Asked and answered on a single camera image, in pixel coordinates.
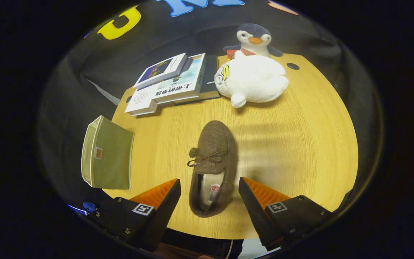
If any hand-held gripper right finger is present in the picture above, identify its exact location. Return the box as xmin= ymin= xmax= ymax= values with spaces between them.
xmin=238 ymin=177 xmax=333 ymax=251

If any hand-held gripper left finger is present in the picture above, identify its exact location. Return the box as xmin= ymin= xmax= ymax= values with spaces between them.
xmin=87 ymin=178 xmax=181 ymax=252

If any green fabric storage box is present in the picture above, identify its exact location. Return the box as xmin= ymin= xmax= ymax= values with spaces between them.
xmin=81 ymin=115 xmax=135 ymax=190

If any brown fuzzy shoe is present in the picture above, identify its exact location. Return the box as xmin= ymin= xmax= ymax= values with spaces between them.
xmin=187 ymin=121 xmax=238 ymax=218

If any white plush toy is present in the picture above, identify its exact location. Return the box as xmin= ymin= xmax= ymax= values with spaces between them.
xmin=214 ymin=50 xmax=289 ymax=108

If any book with pale blue cover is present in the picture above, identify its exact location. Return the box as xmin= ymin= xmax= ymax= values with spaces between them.
xmin=153 ymin=53 xmax=207 ymax=105

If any small book with blue cover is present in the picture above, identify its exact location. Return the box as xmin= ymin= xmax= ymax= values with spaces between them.
xmin=133 ymin=53 xmax=188 ymax=90

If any dark covered book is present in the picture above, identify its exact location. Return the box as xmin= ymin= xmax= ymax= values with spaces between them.
xmin=175 ymin=55 xmax=221 ymax=105

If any penguin plush toy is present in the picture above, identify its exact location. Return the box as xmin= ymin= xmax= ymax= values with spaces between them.
xmin=223 ymin=23 xmax=284 ymax=60

